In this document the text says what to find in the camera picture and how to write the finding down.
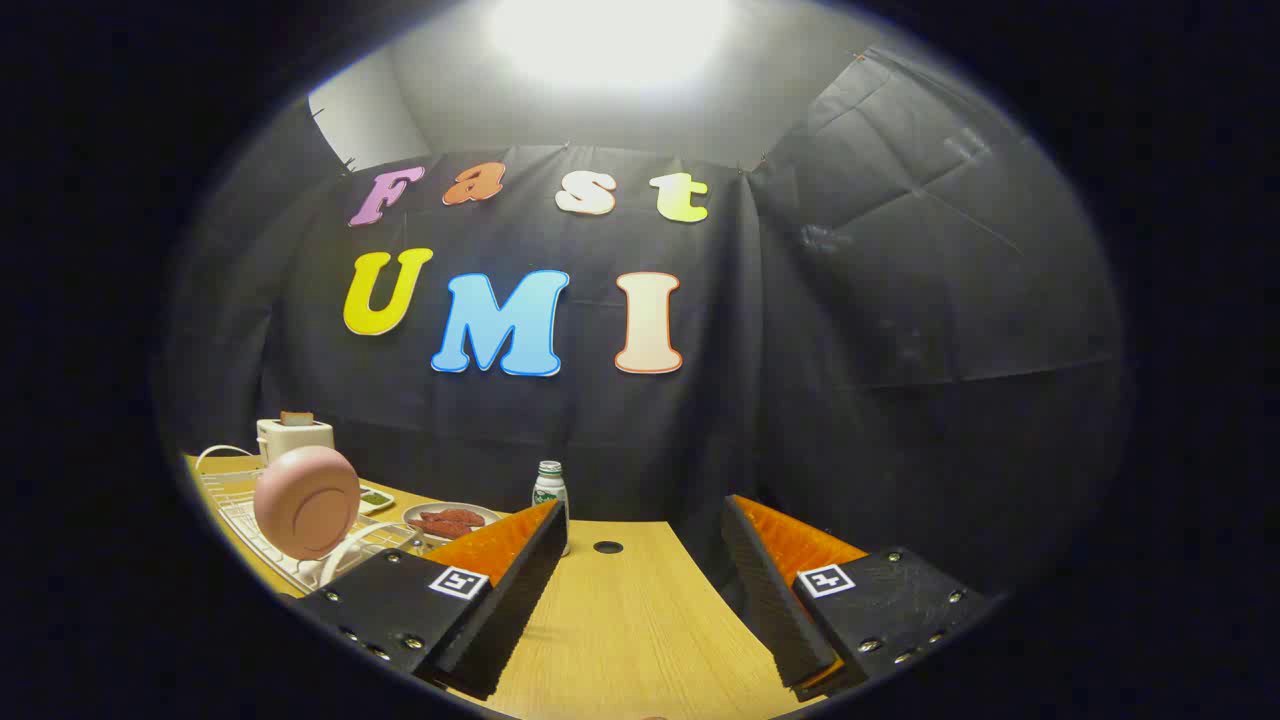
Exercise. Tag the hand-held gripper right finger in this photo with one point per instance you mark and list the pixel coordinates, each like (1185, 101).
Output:
(775, 610)

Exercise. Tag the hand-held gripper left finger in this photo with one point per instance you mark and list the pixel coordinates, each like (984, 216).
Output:
(505, 620)

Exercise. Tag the pink plate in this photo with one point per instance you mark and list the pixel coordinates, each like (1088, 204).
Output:
(300, 500)

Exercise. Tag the grey round plate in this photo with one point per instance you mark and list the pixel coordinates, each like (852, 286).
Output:
(488, 514)

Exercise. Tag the white divided dish with beans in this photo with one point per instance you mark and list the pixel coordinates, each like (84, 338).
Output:
(375, 498)

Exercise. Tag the red meat piece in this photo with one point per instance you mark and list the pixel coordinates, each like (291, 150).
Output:
(438, 529)
(458, 517)

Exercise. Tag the white drink bottle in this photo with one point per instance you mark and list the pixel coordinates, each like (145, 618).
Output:
(550, 490)

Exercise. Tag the black backdrop cloth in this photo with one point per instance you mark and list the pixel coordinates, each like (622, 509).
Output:
(800, 400)

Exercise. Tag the white toaster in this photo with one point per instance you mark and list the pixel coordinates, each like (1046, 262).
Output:
(300, 438)

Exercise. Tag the brown toast slice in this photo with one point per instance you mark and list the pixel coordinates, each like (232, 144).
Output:
(297, 418)

